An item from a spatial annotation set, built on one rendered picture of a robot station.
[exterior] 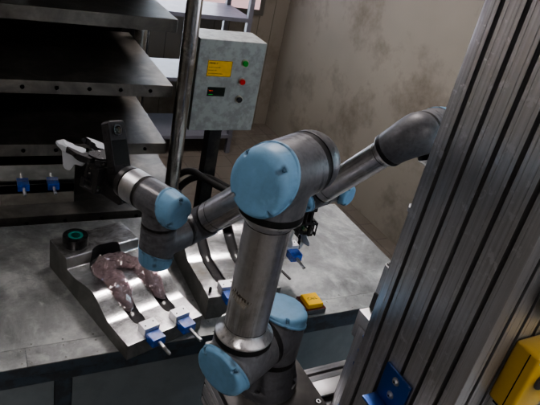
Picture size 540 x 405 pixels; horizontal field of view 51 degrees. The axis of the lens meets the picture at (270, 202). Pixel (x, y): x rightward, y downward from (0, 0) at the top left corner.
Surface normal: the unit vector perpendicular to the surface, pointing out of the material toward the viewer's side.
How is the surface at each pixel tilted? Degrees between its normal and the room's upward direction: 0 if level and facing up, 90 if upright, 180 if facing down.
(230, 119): 90
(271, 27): 90
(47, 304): 0
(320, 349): 90
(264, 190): 82
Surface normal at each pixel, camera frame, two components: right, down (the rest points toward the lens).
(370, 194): -0.88, 0.07
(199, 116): 0.42, 0.51
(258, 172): -0.57, 0.17
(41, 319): 0.19, -0.86
